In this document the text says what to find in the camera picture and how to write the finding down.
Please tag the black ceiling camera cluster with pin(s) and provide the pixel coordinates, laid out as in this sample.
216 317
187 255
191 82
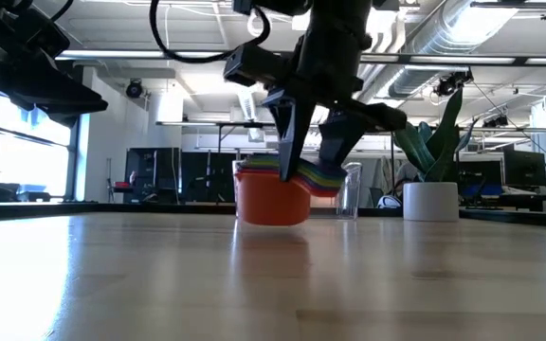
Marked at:
448 86

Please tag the black white round object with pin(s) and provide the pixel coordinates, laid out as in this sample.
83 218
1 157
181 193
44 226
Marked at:
389 202

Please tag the long ceiling light bar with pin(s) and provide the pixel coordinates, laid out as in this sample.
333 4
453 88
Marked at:
443 59

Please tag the green leafy plant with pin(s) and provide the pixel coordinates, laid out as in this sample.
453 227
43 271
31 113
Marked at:
439 147

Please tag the orange measuring cup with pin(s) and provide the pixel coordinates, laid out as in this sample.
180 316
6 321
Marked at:
268 203

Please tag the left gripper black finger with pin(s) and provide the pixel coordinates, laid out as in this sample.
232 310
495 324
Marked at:
60 97

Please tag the red measuring cup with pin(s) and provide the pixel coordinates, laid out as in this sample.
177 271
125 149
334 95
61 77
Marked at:
327 186

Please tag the white plant pot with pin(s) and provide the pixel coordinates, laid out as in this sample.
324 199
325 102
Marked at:
429 203

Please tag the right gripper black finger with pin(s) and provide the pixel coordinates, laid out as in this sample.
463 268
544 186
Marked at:
341 139
292 128

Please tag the bright large window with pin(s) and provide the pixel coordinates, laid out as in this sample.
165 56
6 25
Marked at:
31 156

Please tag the clear plastic basket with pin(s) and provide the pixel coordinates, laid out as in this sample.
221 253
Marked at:
351 194

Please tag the blue measuring cup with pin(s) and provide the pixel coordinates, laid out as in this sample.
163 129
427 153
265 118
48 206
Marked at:
325 193

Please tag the black round ceiling camera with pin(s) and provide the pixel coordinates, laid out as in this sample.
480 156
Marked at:
134 88

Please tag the green measuring cup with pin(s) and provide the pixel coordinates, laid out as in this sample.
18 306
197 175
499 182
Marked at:
261 164

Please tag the black computer monitor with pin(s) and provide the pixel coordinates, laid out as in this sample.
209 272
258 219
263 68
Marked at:
524 168

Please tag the silver ceiling duct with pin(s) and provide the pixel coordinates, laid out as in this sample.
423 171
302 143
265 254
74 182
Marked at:
443 42

